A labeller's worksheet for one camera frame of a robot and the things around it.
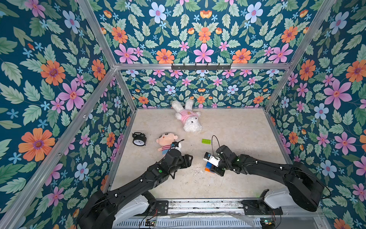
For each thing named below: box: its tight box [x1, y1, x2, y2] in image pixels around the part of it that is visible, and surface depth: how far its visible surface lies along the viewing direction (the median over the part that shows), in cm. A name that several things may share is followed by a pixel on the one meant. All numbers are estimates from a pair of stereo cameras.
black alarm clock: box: [132, 131, 147, 147], surface depth 95 cm
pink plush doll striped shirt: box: [156, 132, 179, 156], surface depth 95 cm
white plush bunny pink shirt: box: [171, 98, 203, 133], surface depth 104 cm
